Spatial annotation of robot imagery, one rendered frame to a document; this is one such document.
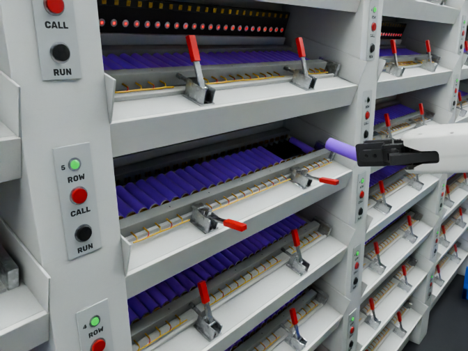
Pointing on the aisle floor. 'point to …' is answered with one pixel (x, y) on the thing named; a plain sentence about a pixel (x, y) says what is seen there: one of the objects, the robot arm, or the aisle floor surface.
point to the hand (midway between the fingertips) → (375, 152)
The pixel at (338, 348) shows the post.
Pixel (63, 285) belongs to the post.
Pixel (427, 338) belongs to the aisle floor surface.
